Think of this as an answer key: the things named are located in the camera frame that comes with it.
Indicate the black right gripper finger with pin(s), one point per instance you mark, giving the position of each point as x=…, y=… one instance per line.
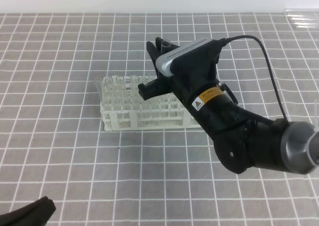
x=154, y=88
x=154, y=50

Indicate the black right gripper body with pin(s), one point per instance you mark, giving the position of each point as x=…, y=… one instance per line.
x=194, y=83

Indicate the clear glass test tube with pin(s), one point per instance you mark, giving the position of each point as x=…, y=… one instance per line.
x=165, y=46

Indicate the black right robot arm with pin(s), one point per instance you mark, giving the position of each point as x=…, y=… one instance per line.
x=242, y=139

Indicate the white plastic test tube rack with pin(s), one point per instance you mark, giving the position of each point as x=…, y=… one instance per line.
x=122, y=108

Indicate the grey checked tablecloth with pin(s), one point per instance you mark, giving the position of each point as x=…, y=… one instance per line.
x=53, y=143

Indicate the clear spare test tubes pile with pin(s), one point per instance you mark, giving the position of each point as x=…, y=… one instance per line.
x=303, y=18

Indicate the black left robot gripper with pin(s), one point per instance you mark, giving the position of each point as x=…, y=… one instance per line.
x=37, y=213

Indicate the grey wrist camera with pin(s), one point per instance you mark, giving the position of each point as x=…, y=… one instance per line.
x=164, y=62

